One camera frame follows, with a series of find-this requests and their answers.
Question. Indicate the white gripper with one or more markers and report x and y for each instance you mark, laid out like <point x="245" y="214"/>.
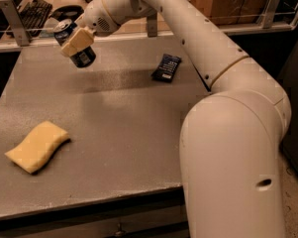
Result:
<point x="96" y="16"/>

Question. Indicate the blue pepsi can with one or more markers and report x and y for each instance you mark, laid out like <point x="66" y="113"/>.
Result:
<point x="75" y="42"/>

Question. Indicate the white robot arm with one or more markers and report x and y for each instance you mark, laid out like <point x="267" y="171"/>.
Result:
<point x="229" y="140"/>

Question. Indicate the black headphones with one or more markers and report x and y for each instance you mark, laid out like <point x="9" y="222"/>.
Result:
<point x="71" y="12"/>

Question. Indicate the black keyboard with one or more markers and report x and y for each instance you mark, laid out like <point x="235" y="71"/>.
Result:
<point x="34" y="15"/>

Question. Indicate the dark blue snack packet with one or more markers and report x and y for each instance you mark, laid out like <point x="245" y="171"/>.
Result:
<point x="167" y="68"/>

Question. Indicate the yellow sponge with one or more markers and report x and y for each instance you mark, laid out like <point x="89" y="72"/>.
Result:
<point x="37" y="147"/>

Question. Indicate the cardboard box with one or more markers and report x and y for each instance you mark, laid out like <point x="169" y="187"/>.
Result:
<point x="234" y="2"/>

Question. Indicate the glass partition panel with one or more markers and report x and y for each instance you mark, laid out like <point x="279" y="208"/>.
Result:
<point x="244" y="25"/>

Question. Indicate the left metal bracket post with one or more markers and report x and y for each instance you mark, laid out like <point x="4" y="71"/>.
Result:
<point x="18" y="29"/>

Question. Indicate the metal bracket post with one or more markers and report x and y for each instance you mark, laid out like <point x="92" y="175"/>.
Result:
<point x="267" y="16"/>
<point x="152" y="25"/>
<point x="18" y="29"/>

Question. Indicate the middle metal bracket post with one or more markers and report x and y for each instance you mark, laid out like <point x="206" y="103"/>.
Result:
<point x="152" y="25"/>

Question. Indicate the right metal bracket post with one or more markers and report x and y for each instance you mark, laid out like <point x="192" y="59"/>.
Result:
<point x="267" y="16"/>

